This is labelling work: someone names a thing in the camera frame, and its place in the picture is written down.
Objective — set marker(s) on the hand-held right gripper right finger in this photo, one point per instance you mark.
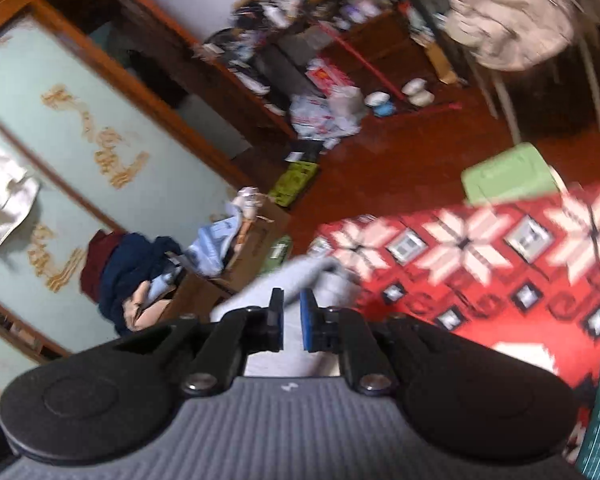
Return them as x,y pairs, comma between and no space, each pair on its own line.
307,322

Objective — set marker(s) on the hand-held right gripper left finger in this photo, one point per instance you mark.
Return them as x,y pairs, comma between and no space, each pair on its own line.
278,320

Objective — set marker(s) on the grey knit shirt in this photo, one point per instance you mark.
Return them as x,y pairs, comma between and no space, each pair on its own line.
305,272

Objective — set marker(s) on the cardboard box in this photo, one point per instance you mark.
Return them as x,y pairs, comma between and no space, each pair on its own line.
265,240
200,295

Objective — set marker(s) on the green plastic basket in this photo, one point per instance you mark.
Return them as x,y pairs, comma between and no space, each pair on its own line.
295,185

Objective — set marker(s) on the dark blue cloth pile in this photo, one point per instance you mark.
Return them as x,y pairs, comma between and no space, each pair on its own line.
125,280

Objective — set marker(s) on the black flat bag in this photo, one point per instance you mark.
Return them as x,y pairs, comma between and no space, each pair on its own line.
305,150

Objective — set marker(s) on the red patterned blanket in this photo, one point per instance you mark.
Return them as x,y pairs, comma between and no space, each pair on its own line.
480,270

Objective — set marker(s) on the white red plastic bag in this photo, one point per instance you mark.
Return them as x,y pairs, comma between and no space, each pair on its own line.
310,117

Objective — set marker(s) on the blue rimmed enamel cup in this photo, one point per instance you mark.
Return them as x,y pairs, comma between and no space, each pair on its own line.
380,104

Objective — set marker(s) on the red carton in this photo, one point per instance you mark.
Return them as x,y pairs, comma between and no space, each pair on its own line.
330,74

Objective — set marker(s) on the light green plastic stool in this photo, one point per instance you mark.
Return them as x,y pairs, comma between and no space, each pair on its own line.
510,175

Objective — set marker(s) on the white ceramic bowl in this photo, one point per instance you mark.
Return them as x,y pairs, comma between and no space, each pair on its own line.
419,92

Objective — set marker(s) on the wooden drawer cabinet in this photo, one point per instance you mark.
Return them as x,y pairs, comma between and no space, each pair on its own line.
375,40

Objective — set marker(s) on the beige chair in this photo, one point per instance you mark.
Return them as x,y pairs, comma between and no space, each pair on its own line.
505,100

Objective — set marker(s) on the white satin cloth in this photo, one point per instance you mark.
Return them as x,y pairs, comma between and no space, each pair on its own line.
5,195

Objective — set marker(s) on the beige jacket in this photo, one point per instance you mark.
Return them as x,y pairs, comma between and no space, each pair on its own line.
515,10

